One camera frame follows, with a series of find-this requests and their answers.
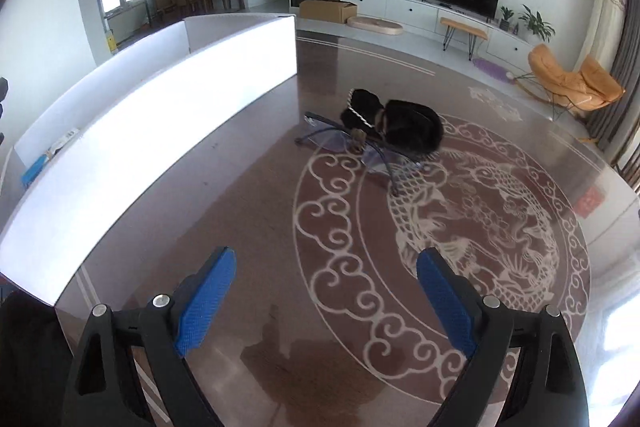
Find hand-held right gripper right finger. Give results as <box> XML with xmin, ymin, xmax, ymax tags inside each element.
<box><xmin>416</xmin><ymin>248</ymin><xmax>588</xmax><ymax>427</ymax></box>

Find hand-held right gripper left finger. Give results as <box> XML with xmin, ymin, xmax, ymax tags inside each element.
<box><xmin>62</xmin><ymin>247</ymin><xmax>237</xmax><ymax>427</ymax></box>

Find white and blue medicine box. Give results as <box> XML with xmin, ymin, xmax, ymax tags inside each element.
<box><xmin>20</xmin><ymin>127</ymin><xmax>82</xmax><ymax>188</ymax></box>

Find brown patterned glass desktop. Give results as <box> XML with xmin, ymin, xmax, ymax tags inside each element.
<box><xmin>55</xmin><ymin>32</ymin><xmax>637</xmax><ymax>427</ymax></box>

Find black velvet pouch white trim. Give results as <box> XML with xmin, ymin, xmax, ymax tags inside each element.
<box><xmin>340</xmin><ymin>88</ymin><xmax>445</xmax><ymax>154</ymax></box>

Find dark clothing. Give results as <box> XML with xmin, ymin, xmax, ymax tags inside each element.
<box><xmin>0</xmin><ymin>292</ymin><xmax>72</xmax><ymax>427</ymax></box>

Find purple floor mat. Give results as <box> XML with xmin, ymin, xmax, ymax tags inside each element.
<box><xmin>472</xmin><ymin>58</ymin><xmax>511</xmax><ymax>81</ymax></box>

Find orange lounge chair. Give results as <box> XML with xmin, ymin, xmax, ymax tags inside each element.
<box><xmin>510</xmin><ymin>43</ymin><xmax>626</xmax><ymax>121</ymax></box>

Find grey curtain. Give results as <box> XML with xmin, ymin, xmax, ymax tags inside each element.
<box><xmin>585</xmin><ymin>0</ymin><xmax>640</xmax><ymax>188</ymax></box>

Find wooden bench with hairpin legs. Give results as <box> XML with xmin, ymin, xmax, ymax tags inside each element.
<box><xmin>440</xmin><ymin>17</ymin><xmax>489</xmax><ymax>60</ymax></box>

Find beige oval floor pad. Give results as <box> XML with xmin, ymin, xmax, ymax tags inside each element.
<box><xmin>347</xmin><ymin>17</ymin><xmax>404</xmax><ymax>37</ymax></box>

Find white television cabinet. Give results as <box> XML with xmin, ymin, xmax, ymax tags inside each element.
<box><xmin>340</xmin><ymin>0</ymin><xmax>547</xmax><ymax>68</ymax></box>

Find large leafy potted plant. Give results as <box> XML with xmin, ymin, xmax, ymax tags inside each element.
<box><xmin>517</xmin><ymin>4</ymin><xmax>556</xmax><ymax>43</ymax></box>

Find cardboard box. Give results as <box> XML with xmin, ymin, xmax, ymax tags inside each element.
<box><xmin>298</xmin><ymin>0</ymin><xmax>359</xmax><ymax>26</ymax></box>

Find cloth covered standing air conditioner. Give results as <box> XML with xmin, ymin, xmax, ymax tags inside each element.
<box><xmin>575</xmin><ymin>0</ymin><xmax>629</xmax><ymax>74</ymax></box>

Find dark frame eyeglasses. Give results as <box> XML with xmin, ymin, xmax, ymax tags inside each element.
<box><xmin>295</xmin><ymin>111</ymin><xmax>437</xmax><ymax>198</ymax></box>

